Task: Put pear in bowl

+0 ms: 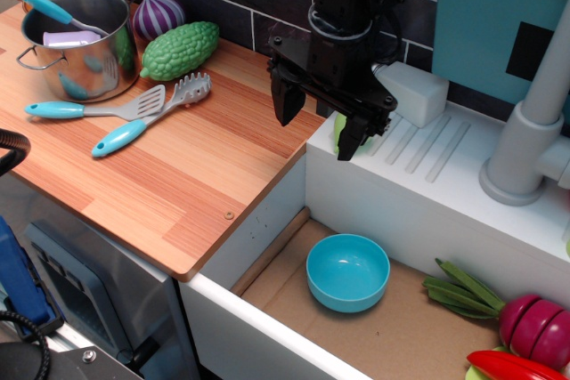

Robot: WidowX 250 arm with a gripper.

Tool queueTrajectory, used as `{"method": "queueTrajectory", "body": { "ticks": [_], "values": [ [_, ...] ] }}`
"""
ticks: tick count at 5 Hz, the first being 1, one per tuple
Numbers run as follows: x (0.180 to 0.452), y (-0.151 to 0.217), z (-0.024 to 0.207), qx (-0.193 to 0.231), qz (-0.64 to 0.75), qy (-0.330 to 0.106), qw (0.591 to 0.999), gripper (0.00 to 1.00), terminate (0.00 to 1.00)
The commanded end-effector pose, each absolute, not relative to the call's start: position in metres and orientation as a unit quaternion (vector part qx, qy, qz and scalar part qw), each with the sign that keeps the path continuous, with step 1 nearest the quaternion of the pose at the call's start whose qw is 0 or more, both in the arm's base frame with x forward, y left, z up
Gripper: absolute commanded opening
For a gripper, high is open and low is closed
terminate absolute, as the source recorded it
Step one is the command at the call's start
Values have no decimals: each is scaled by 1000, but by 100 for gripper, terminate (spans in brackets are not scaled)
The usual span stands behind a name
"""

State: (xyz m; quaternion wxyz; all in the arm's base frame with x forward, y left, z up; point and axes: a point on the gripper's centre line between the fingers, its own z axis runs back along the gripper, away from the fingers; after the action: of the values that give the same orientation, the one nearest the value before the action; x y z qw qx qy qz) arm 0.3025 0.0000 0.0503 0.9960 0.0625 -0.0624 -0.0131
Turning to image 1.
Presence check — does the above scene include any black cable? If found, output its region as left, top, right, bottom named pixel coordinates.
left=0, top=310, right=51, bottom=380

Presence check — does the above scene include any lilac plastic cup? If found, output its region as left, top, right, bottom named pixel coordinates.
left=43, top=30, right=102, bottom=48

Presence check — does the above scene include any red toy pepper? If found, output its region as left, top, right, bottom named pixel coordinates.
left=467, top=351, right=566, bottom=380

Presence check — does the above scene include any green toy bitter gourd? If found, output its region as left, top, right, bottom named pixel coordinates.
left=139, top=21, right=219, bottom=82

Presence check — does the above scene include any blue plastic bowl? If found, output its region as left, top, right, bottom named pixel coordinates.
left=305, top=233, right=391, bottom=313

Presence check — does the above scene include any blue clamp block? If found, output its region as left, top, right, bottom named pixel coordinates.
left=1, top=218, right=64, bottom=336

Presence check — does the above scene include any stainless steel pot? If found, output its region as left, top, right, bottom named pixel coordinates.
left=16, top=0, right=141, bottom=103

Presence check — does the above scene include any grey toy faucet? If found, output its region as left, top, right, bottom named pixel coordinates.
left=479, top=6, right=569, bottom=206

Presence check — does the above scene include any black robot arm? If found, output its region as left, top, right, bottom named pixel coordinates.
left=268, top=0, right=403, bottom=161

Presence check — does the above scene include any purple striped toy onion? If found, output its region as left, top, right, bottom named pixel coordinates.
left=133, top=0, right=186, bottom=41

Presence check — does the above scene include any grey slotted spatula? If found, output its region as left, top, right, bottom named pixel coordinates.
left=24, top=85, right=166, bottom=121

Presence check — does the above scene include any magenta toy radish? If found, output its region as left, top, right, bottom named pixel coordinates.
left=422, top=259, right=569, bottom=370

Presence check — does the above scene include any green toy pear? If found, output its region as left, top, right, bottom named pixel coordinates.
left=333, top=113, right=369, bottom=159

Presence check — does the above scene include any grey pasta server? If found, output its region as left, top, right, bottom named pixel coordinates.
left=92, top=73, right=212, bottom=158

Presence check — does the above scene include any grey toy oven door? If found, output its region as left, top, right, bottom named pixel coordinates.
left=24, top=221, right=183, bottom=378

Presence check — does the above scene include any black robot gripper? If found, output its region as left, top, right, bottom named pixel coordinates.
left=269, top=5, right=398, bottom=161

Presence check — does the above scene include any teal toy cabinet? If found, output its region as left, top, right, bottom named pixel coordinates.
left=432, top=0, right=567, bottom=104

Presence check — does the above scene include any black hose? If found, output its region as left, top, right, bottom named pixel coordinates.
left=0, top=128, right=32, bottom=178

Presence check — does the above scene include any white sink unit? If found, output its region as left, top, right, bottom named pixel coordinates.
left=181, top=104, right=569, bottom=379

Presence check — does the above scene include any blue handled ladle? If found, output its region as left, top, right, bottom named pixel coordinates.
left=22, top=0, right=108, bottom=37

